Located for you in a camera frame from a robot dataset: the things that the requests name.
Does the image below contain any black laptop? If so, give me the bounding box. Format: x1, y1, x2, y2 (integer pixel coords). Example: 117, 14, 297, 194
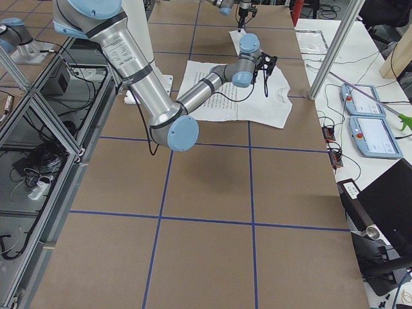
357, 158, 411, 256

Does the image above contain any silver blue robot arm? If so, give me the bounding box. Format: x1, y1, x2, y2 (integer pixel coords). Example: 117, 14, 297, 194
53, 1, 263, 151
207, 0, 258, 32

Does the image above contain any upper blue teach pendant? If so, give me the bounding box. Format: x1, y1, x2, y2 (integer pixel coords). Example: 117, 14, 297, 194
341, 83, 386, 118

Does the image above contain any aluminium frame post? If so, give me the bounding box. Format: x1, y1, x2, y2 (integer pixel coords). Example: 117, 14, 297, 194
308, 0, 365, 100

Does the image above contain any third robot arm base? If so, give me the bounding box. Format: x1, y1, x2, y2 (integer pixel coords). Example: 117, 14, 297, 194
1, 17, 46, 65

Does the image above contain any clear plastic document sleeve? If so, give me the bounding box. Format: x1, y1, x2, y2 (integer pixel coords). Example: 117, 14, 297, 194
295, 30, 329, 55

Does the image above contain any lower blue teach pendant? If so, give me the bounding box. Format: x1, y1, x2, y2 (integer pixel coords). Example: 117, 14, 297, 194
349, 116, 403, 159

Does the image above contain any small orange circuit board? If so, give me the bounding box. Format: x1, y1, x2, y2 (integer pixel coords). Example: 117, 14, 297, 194
322, 126, 336, 143

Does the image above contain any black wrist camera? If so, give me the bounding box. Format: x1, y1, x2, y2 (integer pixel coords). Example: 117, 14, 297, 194
256, 51, 278, 77

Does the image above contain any green handled reacher grabber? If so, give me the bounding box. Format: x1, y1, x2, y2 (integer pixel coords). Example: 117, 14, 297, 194
328, 71, 412, 131

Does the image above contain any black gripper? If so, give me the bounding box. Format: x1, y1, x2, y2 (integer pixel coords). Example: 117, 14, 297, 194
238, 6, 257, 32

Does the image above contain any white power strip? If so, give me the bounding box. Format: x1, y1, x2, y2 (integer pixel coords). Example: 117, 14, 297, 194
28, 178, 50, 200

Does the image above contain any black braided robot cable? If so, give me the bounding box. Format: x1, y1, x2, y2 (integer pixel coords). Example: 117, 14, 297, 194
211, 62, 271, 103

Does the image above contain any blue teach pendant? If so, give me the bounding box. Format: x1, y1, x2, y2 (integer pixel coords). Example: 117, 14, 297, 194
349, 116, 403, 159
341, 83, 386, 118

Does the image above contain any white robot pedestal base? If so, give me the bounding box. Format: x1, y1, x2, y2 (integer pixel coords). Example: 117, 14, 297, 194
122, 0, 173, 95

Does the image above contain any white long-sleeve printed shirt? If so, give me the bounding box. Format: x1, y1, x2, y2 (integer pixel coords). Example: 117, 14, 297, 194
177, 32, 292, 129

